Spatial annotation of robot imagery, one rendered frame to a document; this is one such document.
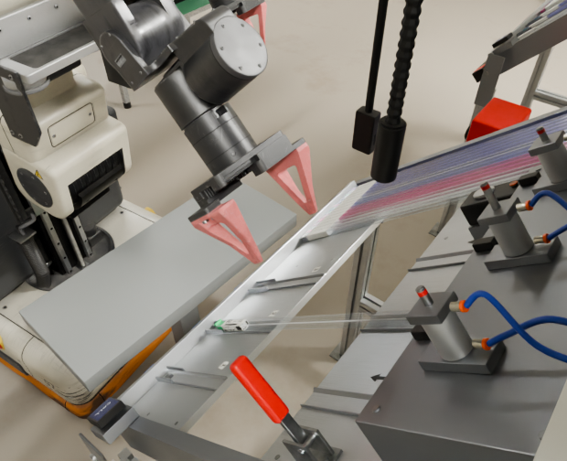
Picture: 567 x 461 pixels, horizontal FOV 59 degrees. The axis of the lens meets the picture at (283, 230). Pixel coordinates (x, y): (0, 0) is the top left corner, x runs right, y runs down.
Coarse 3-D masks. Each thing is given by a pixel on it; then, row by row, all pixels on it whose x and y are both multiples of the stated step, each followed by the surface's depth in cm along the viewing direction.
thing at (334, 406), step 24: (456, 216) 68; (456, 240) 61; (432, 264) 60; (456, 264) 56; (408, 288) 58; (432, 288) 55; (360, 336) 55; (384, 336) 52; (408, 336) 49; (360, 360) 50; (384, 360) 48; (336, 384) 49; (360, 384) 47; (312, 408) 48; (336, 408) 46; (360, 408) 44; (336, 432) 43; (360, 432) 41; (264, 456) 46; (288, 456) 44; (360, 456) 39
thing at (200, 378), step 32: (288, 256) 97; (320, 256) 86; (256, 288) 88; (288, 288) 81; (192, 352) 81; (224, 352) 73; (256, 352) 68; (160, 384) 77; (192, 384) 70; (224, 384) 65; (160, 416) 67; (192, 416) 61
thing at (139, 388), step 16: (288, 240) 99; (272, 256) 95; (256, 272) 93; (240, 288) 90; (224, 304) 88; (208, 320) 85; (192, 336) 83; (176, 352) 81; (160, 368) 79; (144, 384) 78; (128, 400) 76
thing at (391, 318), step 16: (224, 320) 82; (256, 320) 74; (272, 320) 70; (288, 320) 67; (304, 320) 64; (320, 320) 61; (336, 320) 59; (352, 320) 56; (368, 320) 54; (384, 320) 53; (400, 320) 51
